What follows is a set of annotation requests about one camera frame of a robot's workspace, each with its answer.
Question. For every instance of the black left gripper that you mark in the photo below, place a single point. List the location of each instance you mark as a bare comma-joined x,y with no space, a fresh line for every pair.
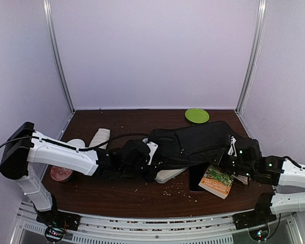
150,175

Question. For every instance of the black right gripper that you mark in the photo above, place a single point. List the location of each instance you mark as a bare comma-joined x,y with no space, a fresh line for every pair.
223,156

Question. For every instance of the orange treehouse paperback book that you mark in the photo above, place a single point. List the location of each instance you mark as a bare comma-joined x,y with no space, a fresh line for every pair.
216,182

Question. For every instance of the black student backpack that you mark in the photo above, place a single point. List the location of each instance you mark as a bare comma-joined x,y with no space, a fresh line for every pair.
189,146

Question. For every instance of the black smartphone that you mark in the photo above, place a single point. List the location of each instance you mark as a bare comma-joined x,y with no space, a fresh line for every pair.
195,175

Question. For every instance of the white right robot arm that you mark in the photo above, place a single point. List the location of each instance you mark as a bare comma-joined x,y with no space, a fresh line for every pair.
278,171

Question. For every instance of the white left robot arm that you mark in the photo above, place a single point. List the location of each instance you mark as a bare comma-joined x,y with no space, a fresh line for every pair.
26,146

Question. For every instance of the green plate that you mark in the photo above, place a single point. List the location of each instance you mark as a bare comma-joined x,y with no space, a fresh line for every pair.
197,116

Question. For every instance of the red patterned bowl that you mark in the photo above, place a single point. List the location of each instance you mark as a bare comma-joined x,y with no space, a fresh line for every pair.
60,174

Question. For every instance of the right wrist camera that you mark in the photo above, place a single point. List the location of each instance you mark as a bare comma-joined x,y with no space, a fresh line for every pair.
232,147

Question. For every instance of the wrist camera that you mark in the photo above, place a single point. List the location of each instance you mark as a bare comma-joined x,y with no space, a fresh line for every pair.
152,149
232,147

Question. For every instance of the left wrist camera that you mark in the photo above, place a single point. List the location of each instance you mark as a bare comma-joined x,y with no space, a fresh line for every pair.
152,149

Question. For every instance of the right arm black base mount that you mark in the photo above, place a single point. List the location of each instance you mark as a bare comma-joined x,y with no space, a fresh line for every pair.
251,219

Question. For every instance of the aluminium front rail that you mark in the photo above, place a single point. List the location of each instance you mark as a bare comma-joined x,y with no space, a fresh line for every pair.
203,229

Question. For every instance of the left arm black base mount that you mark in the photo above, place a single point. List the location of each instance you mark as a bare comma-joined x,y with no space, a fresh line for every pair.
59,219

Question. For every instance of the right aluminium frame post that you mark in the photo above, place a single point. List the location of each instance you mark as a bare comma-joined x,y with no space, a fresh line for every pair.
251,68

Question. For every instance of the aluminium frame post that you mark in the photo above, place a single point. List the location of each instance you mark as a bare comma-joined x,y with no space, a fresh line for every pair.
56,54
251,68

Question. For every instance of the left aluminium frame post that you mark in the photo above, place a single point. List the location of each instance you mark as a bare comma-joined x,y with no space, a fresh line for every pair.
56,54

